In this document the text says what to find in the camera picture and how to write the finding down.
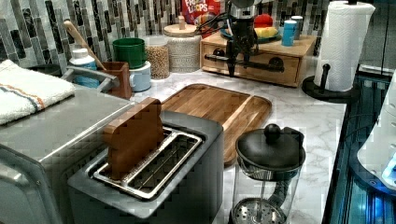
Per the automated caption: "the grey pepper shaker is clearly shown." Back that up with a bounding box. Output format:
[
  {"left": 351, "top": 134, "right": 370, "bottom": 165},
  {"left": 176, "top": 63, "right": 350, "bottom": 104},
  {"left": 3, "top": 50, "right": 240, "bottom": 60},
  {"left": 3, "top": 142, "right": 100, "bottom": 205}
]
[{"left": 290, "top": 15, "right": 304, "bottom": 40}]

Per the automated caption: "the white paper towel roll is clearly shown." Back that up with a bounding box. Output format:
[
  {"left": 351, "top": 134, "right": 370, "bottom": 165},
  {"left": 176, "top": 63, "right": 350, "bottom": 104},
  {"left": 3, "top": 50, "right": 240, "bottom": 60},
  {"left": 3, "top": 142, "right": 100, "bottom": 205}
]
[{"left": 314, "top": 1, "right": 375, "bottom": 91}]

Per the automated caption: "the white blue bottle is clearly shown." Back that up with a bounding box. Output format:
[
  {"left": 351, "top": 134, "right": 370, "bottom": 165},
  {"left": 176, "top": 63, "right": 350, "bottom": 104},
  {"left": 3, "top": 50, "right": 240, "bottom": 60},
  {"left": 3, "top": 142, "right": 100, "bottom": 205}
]
[{"left": 69, "top": 48, "right": 99, "bottom": 89}]

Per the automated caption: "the wooden drawer box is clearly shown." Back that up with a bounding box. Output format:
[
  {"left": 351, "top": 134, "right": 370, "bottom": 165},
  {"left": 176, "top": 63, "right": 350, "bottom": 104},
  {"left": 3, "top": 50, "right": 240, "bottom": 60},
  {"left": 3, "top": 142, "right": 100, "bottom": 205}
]
[{"left": 200, "top": 32, "right": 317, "bottom": 88}]

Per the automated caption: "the white striped towel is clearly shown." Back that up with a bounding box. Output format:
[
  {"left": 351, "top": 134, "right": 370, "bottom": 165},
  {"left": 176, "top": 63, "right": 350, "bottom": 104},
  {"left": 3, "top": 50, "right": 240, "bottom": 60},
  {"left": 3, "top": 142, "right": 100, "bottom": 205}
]
[{"left": 0, "top": 60, "right": 75, "bottom": 125}]

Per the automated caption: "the yellow toy food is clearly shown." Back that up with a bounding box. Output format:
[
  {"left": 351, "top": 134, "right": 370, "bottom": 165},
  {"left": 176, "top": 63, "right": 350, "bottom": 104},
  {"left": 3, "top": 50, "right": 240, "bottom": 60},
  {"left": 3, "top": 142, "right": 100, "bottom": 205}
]
[{"left": 255, "top": 27, "right": 278, "bottom": 38}]

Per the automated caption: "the wooden cutting board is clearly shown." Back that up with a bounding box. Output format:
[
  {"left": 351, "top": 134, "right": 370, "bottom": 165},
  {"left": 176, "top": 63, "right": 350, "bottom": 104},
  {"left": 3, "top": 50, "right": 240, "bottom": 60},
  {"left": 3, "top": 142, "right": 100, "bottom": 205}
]
[{"left": 163, "top": 84, "right": 272, "bottom": 166}]

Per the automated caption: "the blue salt shaker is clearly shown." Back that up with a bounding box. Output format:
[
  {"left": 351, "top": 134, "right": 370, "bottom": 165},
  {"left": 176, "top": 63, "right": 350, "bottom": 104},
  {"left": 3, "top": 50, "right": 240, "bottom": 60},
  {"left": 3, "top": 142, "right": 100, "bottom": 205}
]
[{"left": 281, "top": 20, "right": 297, "bottom": 47}]

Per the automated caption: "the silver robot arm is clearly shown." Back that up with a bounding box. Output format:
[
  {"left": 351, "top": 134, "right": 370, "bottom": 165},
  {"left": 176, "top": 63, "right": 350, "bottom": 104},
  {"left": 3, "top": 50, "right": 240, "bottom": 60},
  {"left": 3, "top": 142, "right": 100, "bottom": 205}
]
[{"left": 226, "top": 0, "right": 261, "bottom": 77}]

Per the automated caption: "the teal plate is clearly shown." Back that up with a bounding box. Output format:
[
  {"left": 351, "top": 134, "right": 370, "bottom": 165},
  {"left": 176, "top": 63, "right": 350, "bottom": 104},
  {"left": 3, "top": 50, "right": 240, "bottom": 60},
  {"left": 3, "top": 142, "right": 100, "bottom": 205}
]
[{"left": 219, "top": 28, "right": 281, "bottom": 44}]

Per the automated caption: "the glass jar with grains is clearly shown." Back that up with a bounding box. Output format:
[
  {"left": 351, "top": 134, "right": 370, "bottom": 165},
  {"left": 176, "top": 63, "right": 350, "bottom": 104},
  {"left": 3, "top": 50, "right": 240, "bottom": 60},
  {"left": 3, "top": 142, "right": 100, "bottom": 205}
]
[{"left": 144, "top": 35, "right": 169, "bottom": 79}]

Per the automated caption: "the white ceramic canister wooden lid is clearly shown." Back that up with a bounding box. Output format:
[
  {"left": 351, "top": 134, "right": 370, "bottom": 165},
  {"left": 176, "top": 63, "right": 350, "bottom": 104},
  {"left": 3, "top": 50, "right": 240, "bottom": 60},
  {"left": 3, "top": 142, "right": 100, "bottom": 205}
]
[{"left": 163, "top": 15, "right": 201, "bottom": 73}]

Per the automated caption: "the froot loops cereal box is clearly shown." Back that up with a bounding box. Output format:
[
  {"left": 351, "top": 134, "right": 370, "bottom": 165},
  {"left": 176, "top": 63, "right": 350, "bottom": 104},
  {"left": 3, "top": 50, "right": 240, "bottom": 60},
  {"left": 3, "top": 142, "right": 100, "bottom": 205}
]
[{"left": 181, "top": 0, "right": 221, "bottom": 25}]

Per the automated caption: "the dark wooden utensil holder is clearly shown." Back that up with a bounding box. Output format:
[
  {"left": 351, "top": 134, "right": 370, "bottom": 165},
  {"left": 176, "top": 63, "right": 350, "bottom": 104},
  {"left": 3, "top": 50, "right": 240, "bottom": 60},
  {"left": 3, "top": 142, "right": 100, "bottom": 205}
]
[{"left": 99, "top": 62, "right": 132, "bottom": 100}]

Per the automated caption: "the stainless steel oven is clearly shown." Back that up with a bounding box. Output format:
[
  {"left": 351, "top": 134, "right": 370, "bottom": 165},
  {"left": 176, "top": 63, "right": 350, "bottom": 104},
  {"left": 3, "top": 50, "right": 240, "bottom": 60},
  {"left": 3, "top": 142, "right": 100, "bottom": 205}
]
[{"left": 1, "top": 85, "right": 133, "bottom": 224}]

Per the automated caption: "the wooden toast slice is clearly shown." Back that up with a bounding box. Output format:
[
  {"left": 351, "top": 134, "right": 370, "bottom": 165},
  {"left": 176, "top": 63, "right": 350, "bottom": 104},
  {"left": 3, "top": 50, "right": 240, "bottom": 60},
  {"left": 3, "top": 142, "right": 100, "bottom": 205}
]
[{"left": 103, "top": 97, "right": 164, "bottom": 180}]

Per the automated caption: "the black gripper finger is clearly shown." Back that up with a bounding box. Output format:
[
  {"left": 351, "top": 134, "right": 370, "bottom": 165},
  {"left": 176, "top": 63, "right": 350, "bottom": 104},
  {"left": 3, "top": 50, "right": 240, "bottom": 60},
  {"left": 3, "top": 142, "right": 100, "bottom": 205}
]
[
  {"left": 226, "top": 40, "right": 236, "bottom": 77},
  {"left": 244, "top": 43, "right": 254, "bottom": 68}
]

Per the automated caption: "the glass french press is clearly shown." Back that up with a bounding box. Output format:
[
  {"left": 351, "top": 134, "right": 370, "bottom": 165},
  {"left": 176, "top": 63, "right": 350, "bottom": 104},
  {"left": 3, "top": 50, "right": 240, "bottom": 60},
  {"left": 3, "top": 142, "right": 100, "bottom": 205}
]
[{"left": 229, "top": 124, "right": 305, "bottom": 224}]

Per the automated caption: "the grey toaster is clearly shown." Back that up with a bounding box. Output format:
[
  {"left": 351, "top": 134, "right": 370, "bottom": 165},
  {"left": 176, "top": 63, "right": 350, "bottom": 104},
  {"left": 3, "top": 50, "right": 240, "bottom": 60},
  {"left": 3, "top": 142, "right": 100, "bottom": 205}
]
[{"left": 68, "top": 111, "right": 223, "bottom": 224}]

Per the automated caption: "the wooden spoon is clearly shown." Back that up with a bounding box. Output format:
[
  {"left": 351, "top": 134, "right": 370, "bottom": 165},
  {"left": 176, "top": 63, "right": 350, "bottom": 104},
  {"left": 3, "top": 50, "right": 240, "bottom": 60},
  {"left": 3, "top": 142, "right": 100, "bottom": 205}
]
[{"left": 64, "top": 21, "right": 106, "bottom": 70}]

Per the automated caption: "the red toy food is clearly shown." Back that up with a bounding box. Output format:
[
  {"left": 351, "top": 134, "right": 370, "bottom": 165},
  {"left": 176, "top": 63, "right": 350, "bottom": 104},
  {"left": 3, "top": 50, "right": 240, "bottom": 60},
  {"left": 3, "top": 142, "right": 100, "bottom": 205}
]
[{"left": 254, "top": 13, "right": 273, "bottom": 28}]

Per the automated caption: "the green pot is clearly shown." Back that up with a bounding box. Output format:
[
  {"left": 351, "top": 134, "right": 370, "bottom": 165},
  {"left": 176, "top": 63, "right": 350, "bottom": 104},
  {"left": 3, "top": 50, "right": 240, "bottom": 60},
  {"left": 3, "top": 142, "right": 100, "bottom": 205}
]
[{"left": 112, "top": 37, "right": 147, "bottom": 69}]

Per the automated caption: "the light blue mug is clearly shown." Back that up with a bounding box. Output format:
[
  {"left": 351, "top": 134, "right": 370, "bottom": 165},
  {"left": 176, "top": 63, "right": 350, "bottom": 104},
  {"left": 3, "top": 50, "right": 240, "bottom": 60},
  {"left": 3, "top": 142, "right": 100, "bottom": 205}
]
[{"left": 129, "top": 61, "right": 151, "bottom": 92}]

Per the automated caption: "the black paper towel holder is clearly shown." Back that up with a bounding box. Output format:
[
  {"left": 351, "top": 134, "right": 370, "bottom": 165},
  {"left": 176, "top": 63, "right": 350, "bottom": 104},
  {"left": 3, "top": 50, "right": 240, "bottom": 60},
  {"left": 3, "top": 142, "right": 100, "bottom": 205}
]
[{"left": 302, "top": 63, "right": 361, "bottom": 104}]

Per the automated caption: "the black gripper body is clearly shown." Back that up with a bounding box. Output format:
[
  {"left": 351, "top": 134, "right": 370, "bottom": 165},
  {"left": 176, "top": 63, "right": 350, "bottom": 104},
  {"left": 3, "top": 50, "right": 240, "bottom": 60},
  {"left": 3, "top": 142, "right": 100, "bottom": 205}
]
[{"left": 227, "top": 19, "right": 259, "bottom": 50}]

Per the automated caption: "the black drawer handle bar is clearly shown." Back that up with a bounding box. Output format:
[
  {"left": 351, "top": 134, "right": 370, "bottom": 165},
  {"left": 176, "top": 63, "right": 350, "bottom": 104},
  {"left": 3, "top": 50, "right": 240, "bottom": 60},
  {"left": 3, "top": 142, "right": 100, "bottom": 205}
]
[{"left": 205, "top": 49, "right": 285, "bottom": 73}]

